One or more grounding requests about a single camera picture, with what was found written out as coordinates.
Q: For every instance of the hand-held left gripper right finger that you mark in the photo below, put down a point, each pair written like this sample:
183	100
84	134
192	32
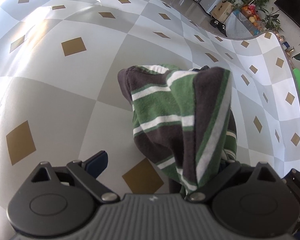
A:
223	177

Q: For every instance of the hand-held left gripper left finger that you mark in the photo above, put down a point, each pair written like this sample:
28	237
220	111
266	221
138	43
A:
98	163

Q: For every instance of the green brown striped t-shirt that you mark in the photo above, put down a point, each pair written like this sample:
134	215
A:
177	120

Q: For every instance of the black slipper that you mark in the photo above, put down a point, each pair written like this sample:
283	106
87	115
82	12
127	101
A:
214	22
221	27

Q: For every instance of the grey covered side table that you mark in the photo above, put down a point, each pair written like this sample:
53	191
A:
238	27

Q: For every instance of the fruit basket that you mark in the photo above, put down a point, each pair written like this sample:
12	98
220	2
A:
251	15

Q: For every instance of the small potted plant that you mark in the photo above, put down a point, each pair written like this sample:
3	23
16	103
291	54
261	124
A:
272	20

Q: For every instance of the cardboard box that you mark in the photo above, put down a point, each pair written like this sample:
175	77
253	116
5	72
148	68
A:
221	10

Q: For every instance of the black television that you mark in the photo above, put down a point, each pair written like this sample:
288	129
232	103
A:
295	10

